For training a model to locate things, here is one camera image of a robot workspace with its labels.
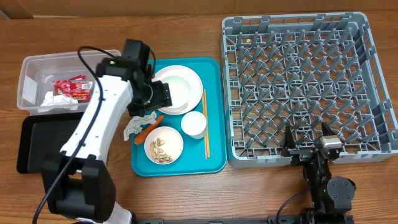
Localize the white tissue paper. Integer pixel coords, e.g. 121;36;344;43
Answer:
38;91;78;113

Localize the grey plastic dishwasher rack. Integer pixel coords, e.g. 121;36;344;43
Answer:
221;12;397;168

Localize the white cup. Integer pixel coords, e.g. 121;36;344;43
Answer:
181;111;205;139

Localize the left wooden chopstick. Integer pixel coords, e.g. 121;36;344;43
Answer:
202;90;208;160

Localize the wooden chopstick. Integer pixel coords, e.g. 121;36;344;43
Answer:
202;89;210;160
202;90;208;160

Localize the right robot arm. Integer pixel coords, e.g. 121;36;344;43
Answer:
275;122;356;224

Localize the peanuts pile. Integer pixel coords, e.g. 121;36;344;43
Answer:
150;138;173;164

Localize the white paper napkin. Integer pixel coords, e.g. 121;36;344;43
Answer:
123;111;157;141

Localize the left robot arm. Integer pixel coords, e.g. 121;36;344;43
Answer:
32;39;172;223

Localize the small white bowl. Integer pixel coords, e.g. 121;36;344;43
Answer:
144;126;183;165

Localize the orange carrot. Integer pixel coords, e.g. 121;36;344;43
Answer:
134;114;164;145

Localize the red snack wrapper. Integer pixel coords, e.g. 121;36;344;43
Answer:
53;75;94;101

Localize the black plastic tray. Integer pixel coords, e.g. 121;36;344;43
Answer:
16;112;83;174

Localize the right wooden chopstick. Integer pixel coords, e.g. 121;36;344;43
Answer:
202;89;210;160

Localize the large white plate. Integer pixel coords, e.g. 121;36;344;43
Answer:
152;65;203;115

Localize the clear plastic waste bin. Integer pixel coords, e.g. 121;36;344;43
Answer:
17;52;95;116

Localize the teal plastic serving tray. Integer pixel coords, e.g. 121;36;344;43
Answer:
131;57;227;177

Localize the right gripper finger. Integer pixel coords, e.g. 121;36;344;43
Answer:
322;122;336;137
284;125;296;149

